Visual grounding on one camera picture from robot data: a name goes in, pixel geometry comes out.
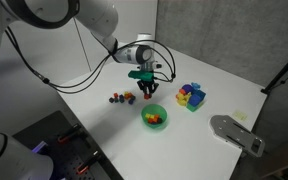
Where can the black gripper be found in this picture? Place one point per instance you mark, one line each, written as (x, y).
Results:
(148, 83)

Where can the orange toy cube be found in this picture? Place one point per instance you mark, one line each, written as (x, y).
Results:
(115, 95)
(155, 117)
(129, 96)
(147, 96)

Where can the green plastic bowl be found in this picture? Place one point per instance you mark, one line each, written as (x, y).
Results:
(149, 108)

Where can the yellow toy cube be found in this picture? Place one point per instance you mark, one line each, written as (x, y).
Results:
(147, 116)
(126, 93)

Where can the red toy cube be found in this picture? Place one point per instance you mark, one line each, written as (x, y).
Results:
(150, 120)

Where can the dark green toy cube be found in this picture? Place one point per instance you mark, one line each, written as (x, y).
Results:
(116, 99)

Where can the orange toy piece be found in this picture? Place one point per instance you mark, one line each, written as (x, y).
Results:
(182, 91)

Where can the yellow toy piece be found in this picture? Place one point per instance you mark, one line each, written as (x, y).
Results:
(182, 100)

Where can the purple toy ball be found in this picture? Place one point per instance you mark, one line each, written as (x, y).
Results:
(187, 88)

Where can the light blue toy piece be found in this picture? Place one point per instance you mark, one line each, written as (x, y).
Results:
(195, 85)

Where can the large blue toy block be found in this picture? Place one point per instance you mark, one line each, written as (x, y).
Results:
(195, 99)

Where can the green toy box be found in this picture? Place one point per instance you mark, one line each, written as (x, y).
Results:
(193, 107)

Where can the black orange clamp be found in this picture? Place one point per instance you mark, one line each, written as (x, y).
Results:
(87, 163)
(67, 135)

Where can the pale yellow sticky note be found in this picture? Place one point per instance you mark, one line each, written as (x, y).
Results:
(240, 115)

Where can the grey metal mounting plate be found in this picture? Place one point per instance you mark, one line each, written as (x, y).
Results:
(234, 133)

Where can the black perforated base board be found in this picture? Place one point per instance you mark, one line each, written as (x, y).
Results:
(64, 156)

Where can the black tripod pole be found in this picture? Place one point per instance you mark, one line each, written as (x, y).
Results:
(284, 70)

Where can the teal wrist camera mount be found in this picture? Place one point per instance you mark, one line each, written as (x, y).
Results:
(140, 75)

